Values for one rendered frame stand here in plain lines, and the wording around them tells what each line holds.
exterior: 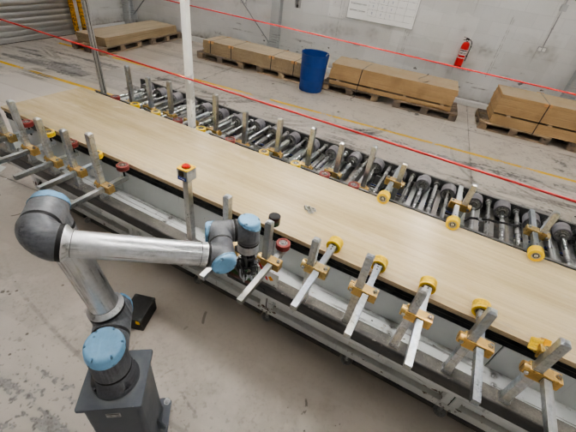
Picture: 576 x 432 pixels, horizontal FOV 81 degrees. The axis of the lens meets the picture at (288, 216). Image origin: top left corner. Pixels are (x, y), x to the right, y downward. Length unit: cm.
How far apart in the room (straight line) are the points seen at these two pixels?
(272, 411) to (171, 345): 79
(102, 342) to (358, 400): 156
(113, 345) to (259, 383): 110
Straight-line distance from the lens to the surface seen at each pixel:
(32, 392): 262
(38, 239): 119
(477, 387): 157
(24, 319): 296
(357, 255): 187
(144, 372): 178
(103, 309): 160
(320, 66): 702
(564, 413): 222
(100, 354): 155
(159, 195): 247
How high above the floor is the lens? 214
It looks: 38 degrees down
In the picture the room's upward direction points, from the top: 9 degrees clockwise
